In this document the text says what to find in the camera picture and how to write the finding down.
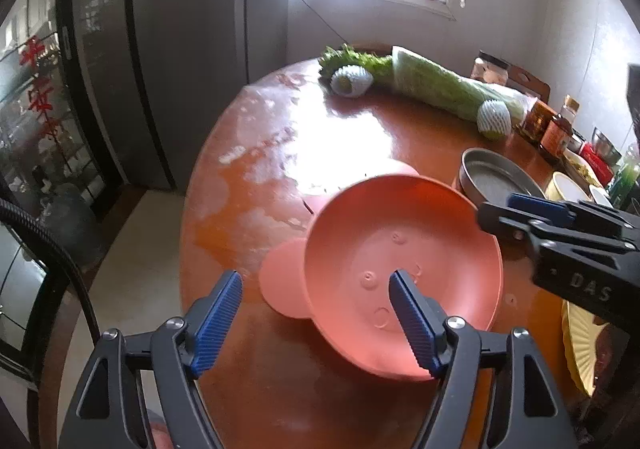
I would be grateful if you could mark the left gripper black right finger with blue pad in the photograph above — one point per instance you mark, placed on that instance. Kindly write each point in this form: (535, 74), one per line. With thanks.
(524, 408)

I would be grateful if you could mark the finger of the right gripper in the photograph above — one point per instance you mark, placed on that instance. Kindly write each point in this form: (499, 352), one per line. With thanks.
(527, 217)

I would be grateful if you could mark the white bowl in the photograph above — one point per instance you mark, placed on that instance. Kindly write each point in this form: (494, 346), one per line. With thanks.
(562, 188)

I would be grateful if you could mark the yellow scalloped plate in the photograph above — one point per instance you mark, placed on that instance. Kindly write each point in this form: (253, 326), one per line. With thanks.
(587, 347)

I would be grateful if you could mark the grey metal plate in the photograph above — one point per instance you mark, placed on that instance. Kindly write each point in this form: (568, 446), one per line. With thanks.
(486, 176)

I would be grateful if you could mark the dish with food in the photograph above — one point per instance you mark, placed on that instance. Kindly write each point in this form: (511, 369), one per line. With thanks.
(579, 170)

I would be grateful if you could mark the red tissue box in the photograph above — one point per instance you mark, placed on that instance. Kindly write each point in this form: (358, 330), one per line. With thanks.
(603, 172)

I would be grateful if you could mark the orange-cap sauce bottle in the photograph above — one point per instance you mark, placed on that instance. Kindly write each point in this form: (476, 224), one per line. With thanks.
(559, 131)

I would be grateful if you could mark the green drink bottle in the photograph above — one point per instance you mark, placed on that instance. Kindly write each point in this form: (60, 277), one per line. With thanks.
(625, 177)

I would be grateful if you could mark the steel mixing bowl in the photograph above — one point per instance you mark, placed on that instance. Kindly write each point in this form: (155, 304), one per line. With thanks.
(604, 148)

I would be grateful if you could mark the brown sauce jar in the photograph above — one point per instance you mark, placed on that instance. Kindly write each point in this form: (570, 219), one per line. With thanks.
(536, 122)

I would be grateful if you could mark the long green cabbage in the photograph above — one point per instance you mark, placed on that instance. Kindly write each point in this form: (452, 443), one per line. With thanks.
(422, 79)

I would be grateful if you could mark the green leaf lettuce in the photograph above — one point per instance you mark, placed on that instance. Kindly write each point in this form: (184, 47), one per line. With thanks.
(381, 68)

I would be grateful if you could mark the fruit in white foam net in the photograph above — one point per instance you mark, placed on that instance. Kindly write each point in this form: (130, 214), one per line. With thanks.
(351, 81)

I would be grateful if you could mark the glass cabinet red characters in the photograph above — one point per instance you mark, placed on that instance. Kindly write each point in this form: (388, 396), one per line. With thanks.
(49, 169)

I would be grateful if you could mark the grey refrigerator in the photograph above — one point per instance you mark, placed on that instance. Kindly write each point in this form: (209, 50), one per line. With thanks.
(155, 75)

